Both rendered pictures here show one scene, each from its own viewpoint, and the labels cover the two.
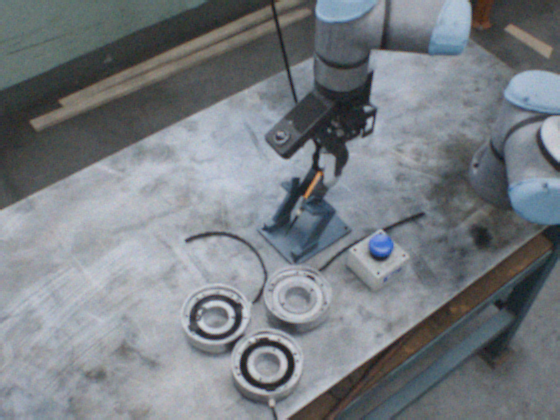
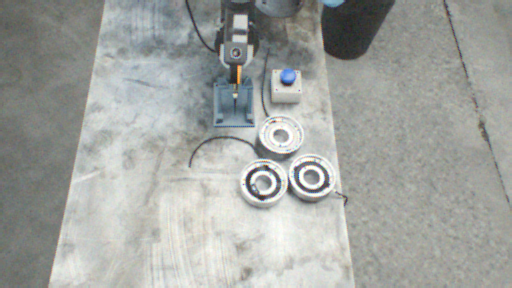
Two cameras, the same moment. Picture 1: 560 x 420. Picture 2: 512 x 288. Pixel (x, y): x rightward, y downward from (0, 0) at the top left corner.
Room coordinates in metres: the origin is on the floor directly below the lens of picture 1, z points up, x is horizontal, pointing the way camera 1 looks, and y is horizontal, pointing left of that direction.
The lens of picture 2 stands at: (0.35, 0.49, 1.74)
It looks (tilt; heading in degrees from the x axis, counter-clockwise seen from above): 60 degrees down; 299
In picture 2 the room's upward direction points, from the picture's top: 10 degrees clockwise
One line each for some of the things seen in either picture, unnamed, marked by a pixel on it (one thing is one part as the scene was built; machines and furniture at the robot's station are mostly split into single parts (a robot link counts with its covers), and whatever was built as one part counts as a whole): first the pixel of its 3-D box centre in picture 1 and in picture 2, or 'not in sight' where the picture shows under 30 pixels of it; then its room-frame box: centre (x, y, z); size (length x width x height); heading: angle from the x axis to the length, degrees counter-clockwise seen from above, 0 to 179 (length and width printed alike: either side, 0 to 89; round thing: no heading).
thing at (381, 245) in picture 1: (379, 251); (287, 79); (0.66, -0.15, 0.85); 0.04 x 0.04 x 0.05
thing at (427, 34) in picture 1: (423, 16); not in sight; (0.78, -0.17, 1.22); 0.11 x 0.11 x 0.08; 87
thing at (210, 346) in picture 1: (216, 319); (263, 184); (0.54, 0.10, 0.82); 0.10 x 0.10 x 0.04
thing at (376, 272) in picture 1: (380, 258); (286, 84); (0.67, -0.16, 0.82); 0.08 x 0.07 x 0.05; 130
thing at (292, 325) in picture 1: (297, 299); (280, 137); (0.58, -0.02, 0.82); 0.10 x 0.10 x 0.04
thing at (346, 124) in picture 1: (340, 105); (237, 11); (0.77, -0.07, 1.06); 0.09 x 0.08 x 0.12; 131
